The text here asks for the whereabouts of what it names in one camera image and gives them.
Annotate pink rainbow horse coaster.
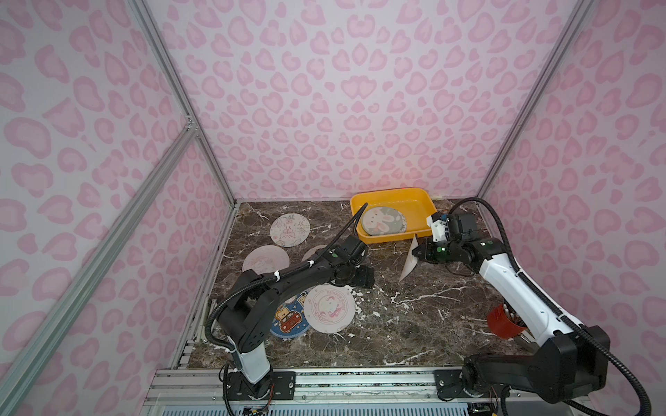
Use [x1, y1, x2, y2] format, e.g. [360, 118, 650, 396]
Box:
[304, 284, 356, 334]

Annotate white butterfly doodle coaster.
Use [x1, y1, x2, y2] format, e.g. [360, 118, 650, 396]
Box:
[270, 213, 310, 248]

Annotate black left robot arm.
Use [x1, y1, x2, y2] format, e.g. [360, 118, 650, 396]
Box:
[205, 236, 374, 388]

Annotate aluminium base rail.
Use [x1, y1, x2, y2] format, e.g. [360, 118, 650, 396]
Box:
[140, 367, 577, 415]

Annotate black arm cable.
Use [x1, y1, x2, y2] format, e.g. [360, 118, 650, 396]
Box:
[204, 202, 369, 349]
[446, 197, 652, 416]

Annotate blue car coaster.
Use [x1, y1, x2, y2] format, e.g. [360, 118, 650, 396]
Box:
[271, 293, 310, 339]

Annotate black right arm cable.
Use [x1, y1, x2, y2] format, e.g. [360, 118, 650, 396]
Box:
[446, 197, 652, 416]

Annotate green bunny coaster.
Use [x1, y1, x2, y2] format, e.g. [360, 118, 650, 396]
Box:
[361, 206, 407, 237]

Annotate pink unicorn moon coaster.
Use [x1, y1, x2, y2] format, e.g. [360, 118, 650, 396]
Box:
[399, 237, 419, 282]

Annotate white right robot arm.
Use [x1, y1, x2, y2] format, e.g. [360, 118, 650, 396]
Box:
[411, 213, 610, 404]

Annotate pink rainbow unicorn coaster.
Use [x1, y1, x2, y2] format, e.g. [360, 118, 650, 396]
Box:
[242, 245, 291, 274]

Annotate red pen cup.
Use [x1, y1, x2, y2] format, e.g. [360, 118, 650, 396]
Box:
[487, 305, 527, 340]

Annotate white alpaca coaster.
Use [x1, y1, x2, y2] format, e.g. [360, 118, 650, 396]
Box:
[302, 244, 326, 261]

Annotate yellow plastic storage box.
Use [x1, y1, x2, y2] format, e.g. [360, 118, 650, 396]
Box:
[350, 187, 436, 244]

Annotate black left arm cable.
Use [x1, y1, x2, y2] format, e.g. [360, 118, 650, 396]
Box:
[204, 202, 369, 349]

